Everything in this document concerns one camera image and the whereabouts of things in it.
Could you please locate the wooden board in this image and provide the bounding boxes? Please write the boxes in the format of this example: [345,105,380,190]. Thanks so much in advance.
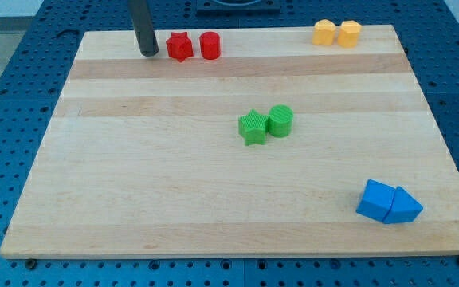
[0,25,459,259]

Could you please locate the green star block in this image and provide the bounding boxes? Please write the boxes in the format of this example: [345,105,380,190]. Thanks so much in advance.
[238,109,269,146]

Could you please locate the green cylinder block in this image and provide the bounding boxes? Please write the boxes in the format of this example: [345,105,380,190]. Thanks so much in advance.
[268,104,294,138]

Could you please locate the red cylinder block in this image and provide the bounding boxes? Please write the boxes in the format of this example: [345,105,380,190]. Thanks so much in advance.
[199,31,221,60]

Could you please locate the red star block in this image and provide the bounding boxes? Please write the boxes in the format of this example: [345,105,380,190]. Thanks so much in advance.
[166,32,194,62]

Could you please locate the blue cube block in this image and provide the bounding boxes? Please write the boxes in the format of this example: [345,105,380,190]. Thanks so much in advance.
[356,179,395,222]

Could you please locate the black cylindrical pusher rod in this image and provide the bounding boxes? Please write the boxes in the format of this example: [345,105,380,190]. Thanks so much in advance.
[127,0,159,57]

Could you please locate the yellow hexagon block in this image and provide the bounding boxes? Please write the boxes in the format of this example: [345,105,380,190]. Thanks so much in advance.
[337,20,362,48]

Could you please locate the blue triangle block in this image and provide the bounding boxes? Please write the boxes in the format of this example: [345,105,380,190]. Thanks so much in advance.
[382,187,423,224]

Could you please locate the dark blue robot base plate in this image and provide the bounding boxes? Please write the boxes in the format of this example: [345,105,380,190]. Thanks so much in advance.
[196,0,281,15]

